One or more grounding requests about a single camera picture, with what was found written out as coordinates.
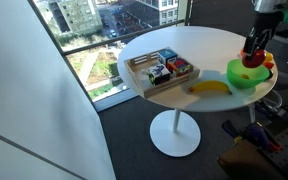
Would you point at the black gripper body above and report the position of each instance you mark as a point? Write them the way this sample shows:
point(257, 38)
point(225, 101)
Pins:
point(266, 23)

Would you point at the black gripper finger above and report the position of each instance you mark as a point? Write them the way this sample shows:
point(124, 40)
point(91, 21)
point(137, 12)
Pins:
point(249, 45)
point(262, 42)

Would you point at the red apple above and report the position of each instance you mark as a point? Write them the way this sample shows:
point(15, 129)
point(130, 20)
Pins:
point(254, 60)

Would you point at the green plastic bowl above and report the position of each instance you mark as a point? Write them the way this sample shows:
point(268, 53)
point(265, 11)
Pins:
point(247, 81)

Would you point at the yellow lemon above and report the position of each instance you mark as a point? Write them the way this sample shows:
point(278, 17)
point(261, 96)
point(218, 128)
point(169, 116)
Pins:
point(268, 57)

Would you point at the small red fruit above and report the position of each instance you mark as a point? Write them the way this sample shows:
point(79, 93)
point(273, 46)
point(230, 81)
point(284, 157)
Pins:
point(269, 65)

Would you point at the small yellow orange fruit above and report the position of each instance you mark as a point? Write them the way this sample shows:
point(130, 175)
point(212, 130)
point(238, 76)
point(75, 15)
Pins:
point(245, 76)

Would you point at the yellow banana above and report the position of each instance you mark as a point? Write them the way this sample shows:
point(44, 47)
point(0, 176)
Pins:
point(210, 86)

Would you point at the black window mullion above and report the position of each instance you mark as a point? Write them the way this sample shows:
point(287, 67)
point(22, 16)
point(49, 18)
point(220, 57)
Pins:
point(188, 11)

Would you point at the purple red soft cube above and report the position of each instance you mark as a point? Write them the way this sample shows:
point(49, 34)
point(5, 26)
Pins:
point(181, 66)

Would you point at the blue soft cube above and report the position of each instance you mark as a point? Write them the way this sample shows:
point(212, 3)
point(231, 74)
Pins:
point(167, 56)

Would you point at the blue black bar clamp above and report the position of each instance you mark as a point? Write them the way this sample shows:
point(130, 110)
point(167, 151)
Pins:
point(257, 135)

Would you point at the white black soft cube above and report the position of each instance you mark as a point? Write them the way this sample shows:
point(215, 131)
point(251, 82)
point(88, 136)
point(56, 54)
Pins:
point(159, 75)

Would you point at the black tool rack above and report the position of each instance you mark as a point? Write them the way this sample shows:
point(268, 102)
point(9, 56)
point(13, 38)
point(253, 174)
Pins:
point(287, 146)

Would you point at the wooden tray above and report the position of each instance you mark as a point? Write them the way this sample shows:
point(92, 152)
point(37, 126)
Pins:
point(137, 76)

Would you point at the brown cardboard box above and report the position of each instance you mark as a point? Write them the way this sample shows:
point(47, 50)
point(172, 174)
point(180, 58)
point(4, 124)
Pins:
point(244, 163)

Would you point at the black window railing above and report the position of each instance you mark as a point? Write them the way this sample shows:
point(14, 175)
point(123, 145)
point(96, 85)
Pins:
point(117, 36)

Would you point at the white table pedestal base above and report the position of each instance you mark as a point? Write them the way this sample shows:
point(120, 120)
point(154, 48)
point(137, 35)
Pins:
point(174, 135)

